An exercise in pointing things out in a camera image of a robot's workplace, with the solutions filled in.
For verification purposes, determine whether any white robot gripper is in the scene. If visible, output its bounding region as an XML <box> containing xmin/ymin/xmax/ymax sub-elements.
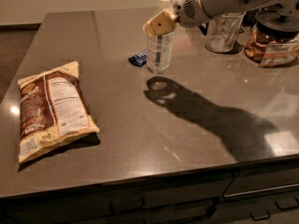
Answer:
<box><xmin>143</xmin><ymin>0</ymin><xmax>211</xmax><ymax>37</ymax></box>

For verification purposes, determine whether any clear plastic water bottle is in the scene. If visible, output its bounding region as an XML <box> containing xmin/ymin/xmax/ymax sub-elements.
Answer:
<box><xmin>146</xmin><ymin>0</ymin><xmax>176</xmax><ymax>76</ymax></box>

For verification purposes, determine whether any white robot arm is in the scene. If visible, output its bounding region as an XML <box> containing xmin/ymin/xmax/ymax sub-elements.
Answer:
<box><xmin>143</xmin><ymin>0</ymin><xmax>299</xmax><ymax>37</ymax></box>

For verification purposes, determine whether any brown chip bag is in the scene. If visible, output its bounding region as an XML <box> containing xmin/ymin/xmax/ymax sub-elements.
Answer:
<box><xmin>18</xmin><ymin>62</ymin><xmax>99</xmax><ymax>163</ymax></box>

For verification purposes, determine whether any dark blue snack bar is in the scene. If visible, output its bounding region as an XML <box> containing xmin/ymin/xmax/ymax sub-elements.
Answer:
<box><xmin>128</xmin><ymin>49</ymin><xmax>148</xmax><ymax>67</ymax></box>

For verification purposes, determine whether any glass snack jar black lid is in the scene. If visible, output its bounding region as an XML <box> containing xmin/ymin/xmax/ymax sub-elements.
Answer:
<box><xmin>245</xmin><ymin>11</ymin><xmax>299</xmax><ymax>67</ymax></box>

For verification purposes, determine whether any wire mesh cup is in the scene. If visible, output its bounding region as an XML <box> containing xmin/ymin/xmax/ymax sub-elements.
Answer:
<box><xmin>205</xmin><ymin>12</ymin><xmax>245</xmax><ymax>53</ymax></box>

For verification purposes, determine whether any cabinet drawer with handle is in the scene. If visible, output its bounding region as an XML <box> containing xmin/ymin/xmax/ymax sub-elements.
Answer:
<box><xmin>223</xmin><ymin>165</ymin><xmax>299</xmax><ymax>200</ymax></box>

